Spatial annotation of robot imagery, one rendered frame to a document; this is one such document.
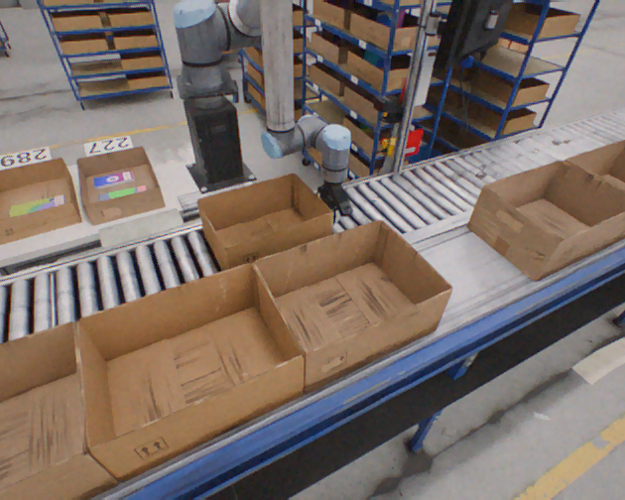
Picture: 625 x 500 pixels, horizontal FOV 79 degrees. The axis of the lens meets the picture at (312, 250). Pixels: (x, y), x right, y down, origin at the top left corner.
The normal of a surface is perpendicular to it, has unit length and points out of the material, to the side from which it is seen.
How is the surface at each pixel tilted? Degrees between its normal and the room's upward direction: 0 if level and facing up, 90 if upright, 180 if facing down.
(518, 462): 0
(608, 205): 90
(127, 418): 0
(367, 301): 1
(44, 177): 88
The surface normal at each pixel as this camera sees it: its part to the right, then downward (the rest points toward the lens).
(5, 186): 0.51, 0.58
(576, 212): -0.89, 0.29
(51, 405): 0.05, -0.74
